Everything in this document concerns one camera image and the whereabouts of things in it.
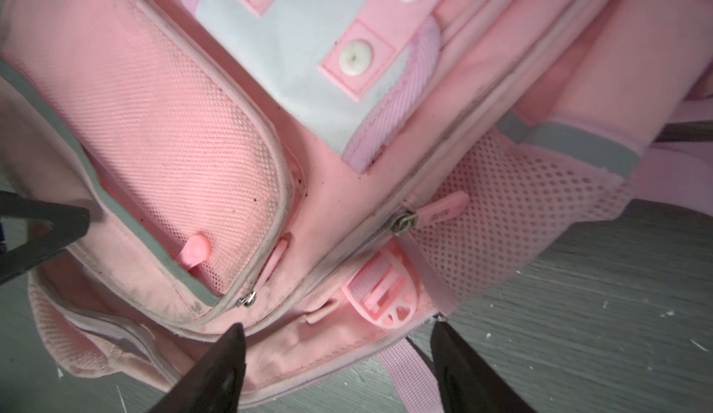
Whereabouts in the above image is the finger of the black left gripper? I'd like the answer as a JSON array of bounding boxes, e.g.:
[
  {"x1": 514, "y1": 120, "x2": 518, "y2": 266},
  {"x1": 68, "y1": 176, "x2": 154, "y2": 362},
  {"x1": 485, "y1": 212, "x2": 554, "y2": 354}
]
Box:
[{"x1": 1, "y1": 190, "x2": 90, "y2": 285}]

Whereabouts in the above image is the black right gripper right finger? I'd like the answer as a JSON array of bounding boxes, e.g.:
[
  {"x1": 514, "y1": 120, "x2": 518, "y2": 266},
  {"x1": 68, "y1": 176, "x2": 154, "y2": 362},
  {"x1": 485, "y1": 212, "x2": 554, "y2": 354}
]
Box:
[{"x1": 431, "y1": 321, "x2": 534, "y2": 413}]

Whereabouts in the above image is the pink student backpack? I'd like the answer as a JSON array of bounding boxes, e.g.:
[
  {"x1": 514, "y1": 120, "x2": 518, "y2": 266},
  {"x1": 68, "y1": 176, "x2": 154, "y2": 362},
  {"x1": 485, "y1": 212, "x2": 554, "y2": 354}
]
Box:
[{"x1": 1, "y1": 0, "x2": 712, "y2": 412}]

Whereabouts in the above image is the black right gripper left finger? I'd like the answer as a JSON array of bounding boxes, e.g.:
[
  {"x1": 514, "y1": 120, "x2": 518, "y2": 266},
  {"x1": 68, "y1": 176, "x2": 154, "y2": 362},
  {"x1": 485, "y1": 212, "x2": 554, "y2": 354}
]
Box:
[{"x1": 150, "y1": 323, "x2": 247, "y2": 413}]

